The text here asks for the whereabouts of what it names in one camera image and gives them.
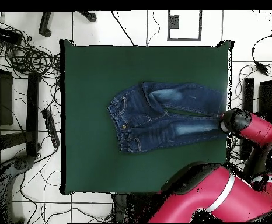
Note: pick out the blue denim jeans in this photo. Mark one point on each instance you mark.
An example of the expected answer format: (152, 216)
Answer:
(150, 121)

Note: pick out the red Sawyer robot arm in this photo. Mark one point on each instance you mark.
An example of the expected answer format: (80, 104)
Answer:
(220, 196)

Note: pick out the dark green table cloth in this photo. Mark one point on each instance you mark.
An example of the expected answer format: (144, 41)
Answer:
(103, 168)

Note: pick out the black power strip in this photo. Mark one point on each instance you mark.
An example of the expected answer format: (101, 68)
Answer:
(50, 128)

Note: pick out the black chair leg with caster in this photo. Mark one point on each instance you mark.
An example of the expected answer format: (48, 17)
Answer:
(45, 25)
(89, 16)

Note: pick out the black power adapter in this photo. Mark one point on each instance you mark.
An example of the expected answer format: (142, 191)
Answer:
(262, 68)

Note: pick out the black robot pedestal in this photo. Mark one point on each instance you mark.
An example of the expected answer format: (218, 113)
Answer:
(120, 207)

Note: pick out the grey square frame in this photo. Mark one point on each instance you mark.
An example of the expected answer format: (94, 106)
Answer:
(184, 39)

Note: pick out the black stand frame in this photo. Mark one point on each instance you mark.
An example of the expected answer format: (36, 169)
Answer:
(32, 112)
(248, 93)

